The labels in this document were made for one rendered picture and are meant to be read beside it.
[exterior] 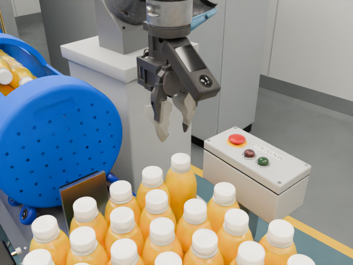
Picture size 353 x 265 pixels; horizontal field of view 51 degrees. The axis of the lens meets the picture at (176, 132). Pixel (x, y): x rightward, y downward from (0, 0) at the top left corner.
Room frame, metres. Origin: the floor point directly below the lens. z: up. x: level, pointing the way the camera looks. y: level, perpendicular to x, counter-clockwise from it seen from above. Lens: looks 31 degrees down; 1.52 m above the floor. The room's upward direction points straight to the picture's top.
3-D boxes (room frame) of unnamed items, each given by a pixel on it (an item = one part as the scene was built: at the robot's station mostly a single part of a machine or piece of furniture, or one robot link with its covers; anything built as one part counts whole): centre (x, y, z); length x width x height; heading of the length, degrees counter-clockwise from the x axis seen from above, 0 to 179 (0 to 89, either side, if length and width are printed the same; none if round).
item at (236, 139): (0.66, -0.13, 1.11); 0.04 x 0.04 x 0.01
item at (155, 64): (0.62, 0.02, 1.30); 0.09 x 0.08 x 0.12; 40
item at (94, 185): (0.59, 0.20, 0.99); 0.10 x 0.02 x 0.12; 129
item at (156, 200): (0.49, 0.03, 1.09); 0.04 x 0.04 x 0.02
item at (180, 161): (0.60, -0.01, 1.09); 0.04 x 0.04 x 0.02
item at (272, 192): (0.62, -0.16, 1.05); 0.20 x 0.10 x 0.10; 39
